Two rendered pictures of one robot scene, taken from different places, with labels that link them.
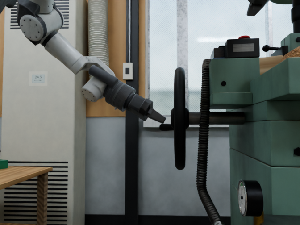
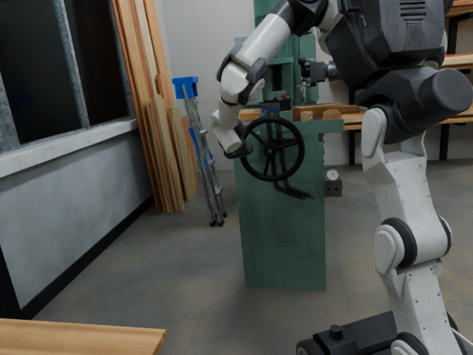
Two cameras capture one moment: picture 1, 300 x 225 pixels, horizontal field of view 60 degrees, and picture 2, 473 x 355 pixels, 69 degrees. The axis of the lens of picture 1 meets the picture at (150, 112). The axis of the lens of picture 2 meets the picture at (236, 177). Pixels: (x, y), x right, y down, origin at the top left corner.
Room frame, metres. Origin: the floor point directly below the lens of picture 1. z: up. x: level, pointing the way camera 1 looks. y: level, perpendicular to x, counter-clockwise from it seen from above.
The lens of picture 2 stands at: (0.70, 1.37, 1.12)
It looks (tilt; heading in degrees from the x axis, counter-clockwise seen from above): 16 degrees down; 278
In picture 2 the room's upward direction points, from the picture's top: 6 degrees counter-clockwise
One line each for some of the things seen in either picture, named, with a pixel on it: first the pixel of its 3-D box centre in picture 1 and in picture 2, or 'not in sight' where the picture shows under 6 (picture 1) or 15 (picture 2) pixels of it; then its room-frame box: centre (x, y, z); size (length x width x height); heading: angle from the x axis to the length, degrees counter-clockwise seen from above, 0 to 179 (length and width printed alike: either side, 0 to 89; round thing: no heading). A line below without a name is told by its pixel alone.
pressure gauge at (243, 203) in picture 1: (252, 203); (333, 175); (0.47, -0.18, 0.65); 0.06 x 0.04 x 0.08; 173
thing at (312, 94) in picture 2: not in sight; (310, 89); (0.53, -0.59, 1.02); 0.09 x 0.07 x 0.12; 173
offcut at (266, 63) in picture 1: (271, 67); (306, 115); (0.57, -0.27, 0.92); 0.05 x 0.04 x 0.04; 60
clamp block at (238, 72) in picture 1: (233, 80); (276, 120); (0.72, -0.23, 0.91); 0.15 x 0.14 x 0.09; 173
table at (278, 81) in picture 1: (265, 95); (279, 127); (0.70, -0.32, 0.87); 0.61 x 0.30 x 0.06; 173
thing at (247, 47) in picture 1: (232, 53); (276, 104); (0.71, -0.23, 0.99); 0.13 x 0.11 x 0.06; 173
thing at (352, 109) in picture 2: not in sight; (297, 113); (0.61, -0.41, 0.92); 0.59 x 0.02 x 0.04; 173
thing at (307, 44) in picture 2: not in sight; (307, 50); (0.53, -0.62, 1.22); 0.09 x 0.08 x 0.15; 83
